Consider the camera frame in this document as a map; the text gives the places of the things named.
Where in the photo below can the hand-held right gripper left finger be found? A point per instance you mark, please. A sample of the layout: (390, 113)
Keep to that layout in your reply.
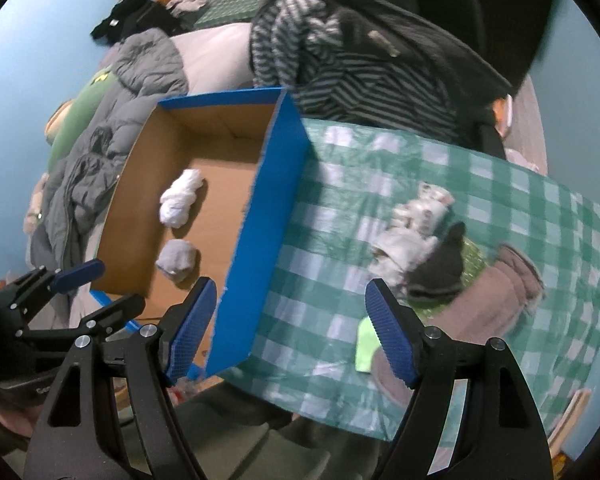
(194, 330)

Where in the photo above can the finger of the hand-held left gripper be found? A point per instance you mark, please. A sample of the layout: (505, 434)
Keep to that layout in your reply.
(115, 310)
(77, 274)

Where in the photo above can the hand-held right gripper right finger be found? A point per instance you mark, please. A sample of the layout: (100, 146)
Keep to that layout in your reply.
(391, 332)

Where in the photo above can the dark grey sock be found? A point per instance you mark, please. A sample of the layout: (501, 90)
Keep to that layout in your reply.
(440, 265)

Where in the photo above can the grey and black sock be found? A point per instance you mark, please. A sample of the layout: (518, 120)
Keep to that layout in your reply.
(485, 305)

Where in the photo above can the green glitter sock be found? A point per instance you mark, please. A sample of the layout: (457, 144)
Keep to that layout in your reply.
(475, 260)

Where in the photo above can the blue cardboard box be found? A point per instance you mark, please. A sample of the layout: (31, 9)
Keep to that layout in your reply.
(220, 185)

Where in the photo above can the grey sock ball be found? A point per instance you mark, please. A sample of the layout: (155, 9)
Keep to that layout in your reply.
(176, 260)

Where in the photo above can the green checked tablecloth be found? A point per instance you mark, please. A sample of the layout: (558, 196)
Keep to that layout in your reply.
(340, 280)

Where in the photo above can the white patterned sock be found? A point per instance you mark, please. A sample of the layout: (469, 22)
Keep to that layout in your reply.
(425, 207)
(402, 252)

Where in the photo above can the white sock ball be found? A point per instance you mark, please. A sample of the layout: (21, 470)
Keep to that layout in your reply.
(180, 200)

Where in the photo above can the person's olive trousers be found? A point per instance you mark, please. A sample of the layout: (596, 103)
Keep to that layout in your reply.
(280, 440)

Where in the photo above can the green plush toy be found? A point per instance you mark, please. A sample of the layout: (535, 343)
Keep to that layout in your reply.
(80, 115)

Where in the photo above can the grey puffer jacket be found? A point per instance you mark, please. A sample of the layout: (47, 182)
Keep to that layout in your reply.
(130, 95)

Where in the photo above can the wooden board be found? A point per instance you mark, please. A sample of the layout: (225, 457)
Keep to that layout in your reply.
(572, 420)

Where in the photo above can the grey striped sweater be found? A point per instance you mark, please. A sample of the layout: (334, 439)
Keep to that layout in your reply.
(340, 80)

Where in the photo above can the black clothes pile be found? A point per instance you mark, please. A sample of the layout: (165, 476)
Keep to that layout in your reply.
(140, 17)

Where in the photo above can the grey clothes heap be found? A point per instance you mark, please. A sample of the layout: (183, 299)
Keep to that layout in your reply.
(187, 2)

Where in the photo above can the green checked side table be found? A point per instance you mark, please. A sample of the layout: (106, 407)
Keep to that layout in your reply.
(230, 7)

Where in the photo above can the dark grey fleece robe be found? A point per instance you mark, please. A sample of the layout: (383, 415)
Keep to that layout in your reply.
(380, 5)

